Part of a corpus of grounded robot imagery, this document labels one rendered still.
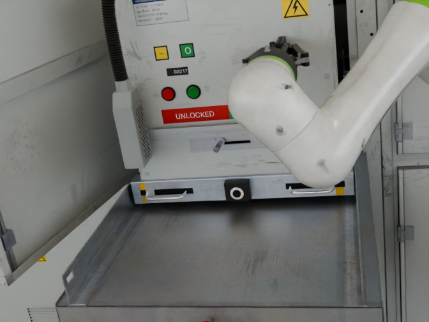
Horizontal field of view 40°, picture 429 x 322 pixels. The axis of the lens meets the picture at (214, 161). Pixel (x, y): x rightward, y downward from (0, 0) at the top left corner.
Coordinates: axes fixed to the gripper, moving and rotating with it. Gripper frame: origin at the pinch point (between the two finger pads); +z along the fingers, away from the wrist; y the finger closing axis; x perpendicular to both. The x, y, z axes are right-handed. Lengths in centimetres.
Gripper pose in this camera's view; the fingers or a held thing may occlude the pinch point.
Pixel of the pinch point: (281, 46)
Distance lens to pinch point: 125.2
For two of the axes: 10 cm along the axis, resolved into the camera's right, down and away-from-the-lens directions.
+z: 1.9, -4.0, 9.0
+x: -1.4, -9.1, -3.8
